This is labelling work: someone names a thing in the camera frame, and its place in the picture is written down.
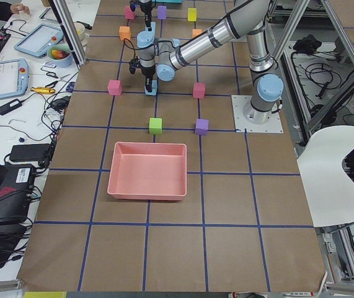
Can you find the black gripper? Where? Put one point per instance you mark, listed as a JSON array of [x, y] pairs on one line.
[[147, 72], [144, 9]]

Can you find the light blue block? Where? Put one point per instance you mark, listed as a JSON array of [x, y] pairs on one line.
[[153, 89], [152, 28]]

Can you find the far purple block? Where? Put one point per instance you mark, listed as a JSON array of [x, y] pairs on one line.
[[162, 12]]

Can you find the far pink block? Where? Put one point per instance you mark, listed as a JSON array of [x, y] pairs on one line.
[[129, 14]]

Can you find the orange block table edge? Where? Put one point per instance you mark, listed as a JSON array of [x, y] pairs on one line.
[[124, 33]]

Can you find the pink block table edge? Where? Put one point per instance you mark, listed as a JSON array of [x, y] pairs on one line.
[[114, 87]]

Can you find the green block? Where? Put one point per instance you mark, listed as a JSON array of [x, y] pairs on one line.
[[155, 126]]

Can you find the yellow block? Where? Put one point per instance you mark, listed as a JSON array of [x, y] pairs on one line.
[[192, 14]]

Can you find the orange block inner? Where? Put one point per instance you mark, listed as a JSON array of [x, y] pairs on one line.
[[196, 32]]

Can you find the pink block near base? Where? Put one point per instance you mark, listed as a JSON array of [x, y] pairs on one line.
[[199, 90]]

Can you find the beige bowl with lemon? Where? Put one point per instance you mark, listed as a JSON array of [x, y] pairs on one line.
[[81, 32]]

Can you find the purple block near pink tray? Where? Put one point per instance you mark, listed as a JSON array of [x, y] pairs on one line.
[[201, 127]]

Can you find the pink plastic tray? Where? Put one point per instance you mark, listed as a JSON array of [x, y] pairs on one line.
[[148, 171]]

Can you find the blue bowl with fruit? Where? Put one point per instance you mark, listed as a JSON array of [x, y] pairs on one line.
[[60, 55]]

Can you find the scissors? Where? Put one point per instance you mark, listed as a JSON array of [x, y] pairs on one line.
[[56, 81]]

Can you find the gold cylinder tool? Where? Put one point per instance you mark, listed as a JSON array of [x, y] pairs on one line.
[[43, 90]]

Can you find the teach pendant far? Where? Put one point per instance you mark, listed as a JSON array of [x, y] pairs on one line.
[[40, 40]]

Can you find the teach pendant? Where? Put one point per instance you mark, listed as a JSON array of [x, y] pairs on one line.
[[40, 40], [14, 78]]

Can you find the black remote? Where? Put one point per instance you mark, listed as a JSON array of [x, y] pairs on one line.
[[10, 106]]

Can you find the black power adapter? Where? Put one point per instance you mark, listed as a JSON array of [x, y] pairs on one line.
[[32, 152]]

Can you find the teach pendant near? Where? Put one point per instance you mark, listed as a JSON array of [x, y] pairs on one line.
[[14, 78]]

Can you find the white chair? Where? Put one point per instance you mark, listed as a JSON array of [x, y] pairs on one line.
[[328, 188]]

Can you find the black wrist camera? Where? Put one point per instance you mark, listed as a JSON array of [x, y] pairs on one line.
[[133, 65]]

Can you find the aluminium frame post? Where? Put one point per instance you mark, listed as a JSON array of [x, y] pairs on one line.
[[64, 19]]

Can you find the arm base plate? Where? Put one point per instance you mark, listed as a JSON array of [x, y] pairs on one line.
[[249, 120]]

